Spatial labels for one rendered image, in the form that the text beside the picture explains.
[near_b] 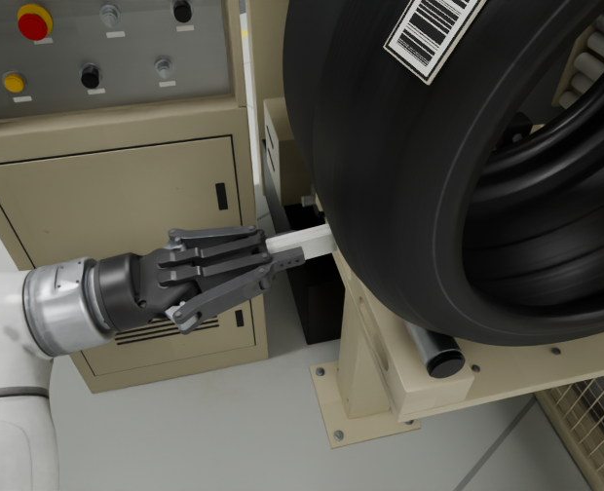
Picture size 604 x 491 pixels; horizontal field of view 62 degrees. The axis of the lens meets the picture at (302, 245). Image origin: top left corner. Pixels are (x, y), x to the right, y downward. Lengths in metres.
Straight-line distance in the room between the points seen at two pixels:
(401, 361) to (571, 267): 0.26
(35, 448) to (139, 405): 1.14
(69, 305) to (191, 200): 0.66
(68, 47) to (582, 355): 0.95
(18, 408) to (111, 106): 0.68
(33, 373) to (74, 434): 1.14
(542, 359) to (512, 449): 0.87
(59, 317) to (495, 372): 0.53
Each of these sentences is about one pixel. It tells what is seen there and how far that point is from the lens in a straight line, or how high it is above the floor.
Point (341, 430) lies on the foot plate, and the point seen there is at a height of 0.01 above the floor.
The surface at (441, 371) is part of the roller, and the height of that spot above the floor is 0.90.
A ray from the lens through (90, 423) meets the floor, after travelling 1.66.
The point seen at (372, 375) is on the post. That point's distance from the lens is 1.36.
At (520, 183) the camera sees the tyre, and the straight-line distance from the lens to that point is 0.81.
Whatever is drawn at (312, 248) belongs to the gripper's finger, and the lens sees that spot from 0.51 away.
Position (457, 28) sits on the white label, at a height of 1.29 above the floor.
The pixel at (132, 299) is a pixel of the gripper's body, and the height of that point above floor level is 1.03.
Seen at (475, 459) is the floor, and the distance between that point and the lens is 1.58.
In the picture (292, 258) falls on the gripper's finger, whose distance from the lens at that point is 0.49.
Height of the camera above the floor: 1.39
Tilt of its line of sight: 45 degrees down
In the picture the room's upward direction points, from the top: straight up
